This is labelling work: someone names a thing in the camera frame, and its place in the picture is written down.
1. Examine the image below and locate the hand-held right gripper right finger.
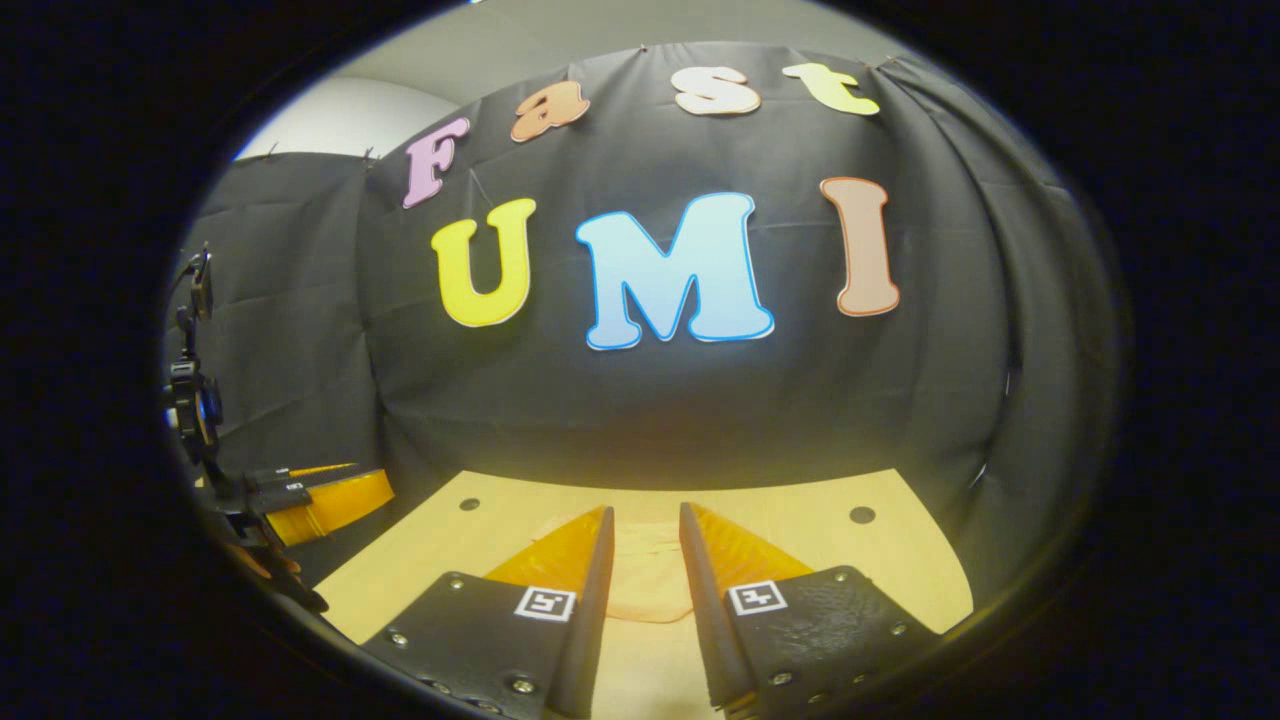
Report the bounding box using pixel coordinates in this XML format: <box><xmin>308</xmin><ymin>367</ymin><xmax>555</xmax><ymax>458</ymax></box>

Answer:
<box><xmin>680</xmin><ymin>502</ymin><xmax>941</xmax><ymax>713</ymax></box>

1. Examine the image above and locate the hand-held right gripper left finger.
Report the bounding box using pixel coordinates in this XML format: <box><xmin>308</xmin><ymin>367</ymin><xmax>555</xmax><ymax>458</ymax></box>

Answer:
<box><xmin>362</xmin><ymin>505</ymin><xmax>616</xmax><ymax>719</ymax></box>

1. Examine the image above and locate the orange T-shirt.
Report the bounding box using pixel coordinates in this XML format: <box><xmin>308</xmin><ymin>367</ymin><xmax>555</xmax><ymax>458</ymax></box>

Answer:
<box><xmin>530</xmin><ymin>508</ymin><xmax>701</xmax><ymax>624</ymax></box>

